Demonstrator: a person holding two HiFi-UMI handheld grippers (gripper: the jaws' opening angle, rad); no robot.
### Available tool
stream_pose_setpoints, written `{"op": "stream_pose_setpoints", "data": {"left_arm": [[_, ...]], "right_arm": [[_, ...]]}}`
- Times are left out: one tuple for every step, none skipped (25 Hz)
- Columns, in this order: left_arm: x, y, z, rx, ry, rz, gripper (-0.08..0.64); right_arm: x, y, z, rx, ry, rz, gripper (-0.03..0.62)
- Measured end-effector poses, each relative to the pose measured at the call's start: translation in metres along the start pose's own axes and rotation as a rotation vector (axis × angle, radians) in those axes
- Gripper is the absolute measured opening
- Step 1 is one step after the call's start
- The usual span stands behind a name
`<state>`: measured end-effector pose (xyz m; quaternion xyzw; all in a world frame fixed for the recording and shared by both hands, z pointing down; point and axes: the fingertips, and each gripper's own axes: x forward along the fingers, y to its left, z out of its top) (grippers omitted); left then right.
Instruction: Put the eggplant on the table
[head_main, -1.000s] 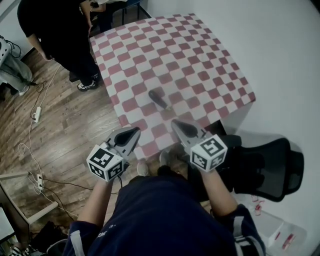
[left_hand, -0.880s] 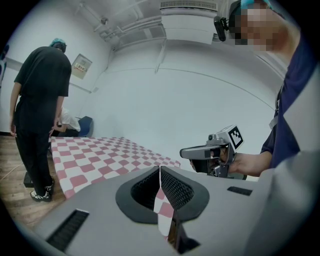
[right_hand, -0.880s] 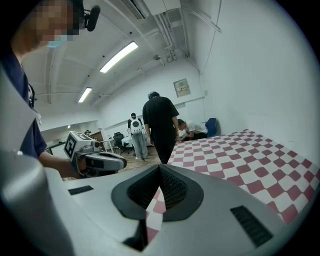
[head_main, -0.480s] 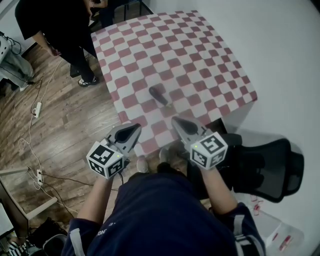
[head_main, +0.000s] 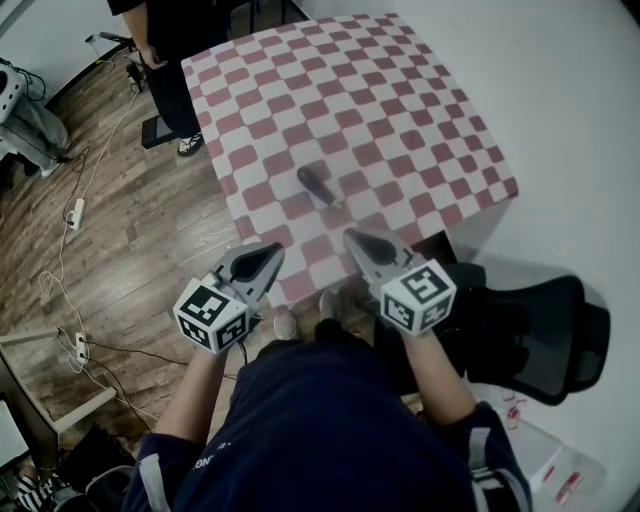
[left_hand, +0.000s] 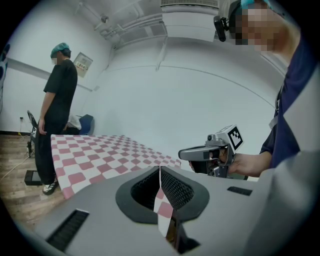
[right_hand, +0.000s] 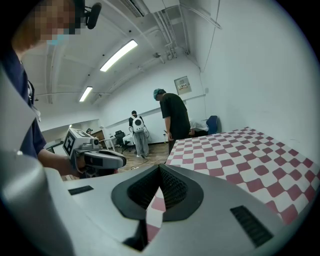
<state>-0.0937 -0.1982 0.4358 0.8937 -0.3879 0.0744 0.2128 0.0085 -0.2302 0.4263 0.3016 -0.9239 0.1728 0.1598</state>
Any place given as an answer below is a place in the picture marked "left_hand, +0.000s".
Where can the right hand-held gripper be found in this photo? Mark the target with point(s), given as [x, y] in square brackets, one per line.
[220, 140]

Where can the white security camera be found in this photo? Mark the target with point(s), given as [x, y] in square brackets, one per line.
[104, 19]

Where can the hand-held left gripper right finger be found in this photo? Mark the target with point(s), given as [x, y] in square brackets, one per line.
[192, 200]

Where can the black chair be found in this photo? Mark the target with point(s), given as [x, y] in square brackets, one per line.
[32, 120]

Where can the black box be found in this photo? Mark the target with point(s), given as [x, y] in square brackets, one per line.
[32, 178]

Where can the person's right hand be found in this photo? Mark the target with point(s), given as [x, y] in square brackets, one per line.
[231, 166]

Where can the white air conditioner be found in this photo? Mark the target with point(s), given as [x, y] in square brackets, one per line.
[190, 17]

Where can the person's teal cap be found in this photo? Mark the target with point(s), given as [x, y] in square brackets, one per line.
[250, 2]

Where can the white wall conduit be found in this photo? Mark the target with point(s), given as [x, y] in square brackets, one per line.
[32, 68]

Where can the grey electrical wall panel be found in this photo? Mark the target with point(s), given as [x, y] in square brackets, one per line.
[83, 63]

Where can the black head-worn camera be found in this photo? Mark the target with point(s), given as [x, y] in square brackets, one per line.
[221, 27]

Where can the blue chair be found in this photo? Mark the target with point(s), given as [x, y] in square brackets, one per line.
[87, 123]

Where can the red white checkered table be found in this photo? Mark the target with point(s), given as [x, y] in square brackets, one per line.
[100, 157]

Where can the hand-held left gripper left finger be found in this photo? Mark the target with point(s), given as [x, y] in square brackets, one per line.
[125, 197]

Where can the person's navy shirt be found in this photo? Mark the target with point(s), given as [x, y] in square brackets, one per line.
[292, 105]

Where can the person's right forearm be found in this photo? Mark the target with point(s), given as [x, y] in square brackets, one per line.
[252, 163]

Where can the person's head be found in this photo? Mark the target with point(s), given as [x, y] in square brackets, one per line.
[262, 27]

